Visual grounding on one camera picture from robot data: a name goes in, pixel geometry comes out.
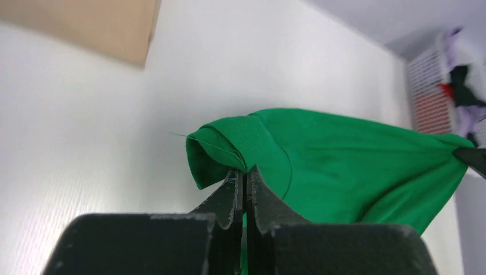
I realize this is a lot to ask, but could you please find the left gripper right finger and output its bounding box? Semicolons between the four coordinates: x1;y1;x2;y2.
245;167;437;274

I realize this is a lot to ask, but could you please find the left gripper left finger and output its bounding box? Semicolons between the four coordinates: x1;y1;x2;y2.
44;169;243;274

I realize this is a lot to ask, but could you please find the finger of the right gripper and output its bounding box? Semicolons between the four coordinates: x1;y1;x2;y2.
453;147;485;179

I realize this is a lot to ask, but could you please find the green t-shirt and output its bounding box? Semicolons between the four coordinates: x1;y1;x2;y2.
185;108;475;275

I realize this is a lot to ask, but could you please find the black t-shirt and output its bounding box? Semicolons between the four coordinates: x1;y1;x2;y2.
449;65;485;107

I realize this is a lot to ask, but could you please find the white plastic basket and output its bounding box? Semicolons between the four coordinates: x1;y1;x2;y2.
405;36;486;149

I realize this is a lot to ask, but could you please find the red garment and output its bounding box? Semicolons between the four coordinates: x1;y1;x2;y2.
438;83;454;100

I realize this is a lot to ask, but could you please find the lilac t-shirt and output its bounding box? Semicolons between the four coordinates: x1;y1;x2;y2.
443;26;485;141

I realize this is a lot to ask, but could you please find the folded beige t-shirt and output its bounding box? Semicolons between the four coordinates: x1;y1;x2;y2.
1;0;161;67

